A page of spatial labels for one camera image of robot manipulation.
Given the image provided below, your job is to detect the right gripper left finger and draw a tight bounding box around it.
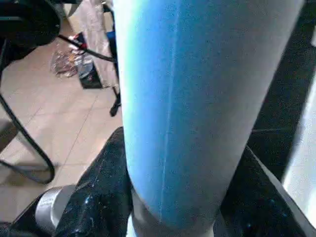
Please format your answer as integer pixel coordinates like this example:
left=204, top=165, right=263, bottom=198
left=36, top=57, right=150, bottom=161
left=55, top=126, right=136, bottom=237

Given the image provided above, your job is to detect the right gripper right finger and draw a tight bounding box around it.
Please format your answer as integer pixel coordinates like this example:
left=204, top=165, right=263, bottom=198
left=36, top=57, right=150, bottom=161
left=219, top=144, right=311, bottom=237

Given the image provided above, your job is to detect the white plastic table top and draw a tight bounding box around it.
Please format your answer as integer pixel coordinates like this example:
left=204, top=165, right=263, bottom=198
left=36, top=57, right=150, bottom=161
left=280, top=37, right=316, bottom=217

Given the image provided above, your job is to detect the white plastic table leg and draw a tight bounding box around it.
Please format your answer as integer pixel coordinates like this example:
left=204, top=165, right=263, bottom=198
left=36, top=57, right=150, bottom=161
left=112, top=0, right=307, bottom=237

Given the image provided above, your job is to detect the small dark box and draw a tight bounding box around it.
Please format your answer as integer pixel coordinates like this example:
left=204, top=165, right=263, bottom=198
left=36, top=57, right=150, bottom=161
left=78, top=61, right=104, bottom=90

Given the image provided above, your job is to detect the shiny wrapper pile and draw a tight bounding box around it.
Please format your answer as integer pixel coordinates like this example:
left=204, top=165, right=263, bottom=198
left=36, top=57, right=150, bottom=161
left=50, top=48, right=80, bottom=79

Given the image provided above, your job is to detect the black metal stand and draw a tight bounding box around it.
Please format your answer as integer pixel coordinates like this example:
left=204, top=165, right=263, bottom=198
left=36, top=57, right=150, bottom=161
left=57, top=34, right=122, bottom=117

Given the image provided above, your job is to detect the white plastic cover sheet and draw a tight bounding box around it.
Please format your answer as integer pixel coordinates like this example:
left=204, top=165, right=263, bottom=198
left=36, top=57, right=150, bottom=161
left=82, top=0, right=119, bottom=89

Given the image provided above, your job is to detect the black tube frame chair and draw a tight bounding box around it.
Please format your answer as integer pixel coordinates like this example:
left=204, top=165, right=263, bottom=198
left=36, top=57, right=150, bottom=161
left=0, top=0, right=63, bottom=185

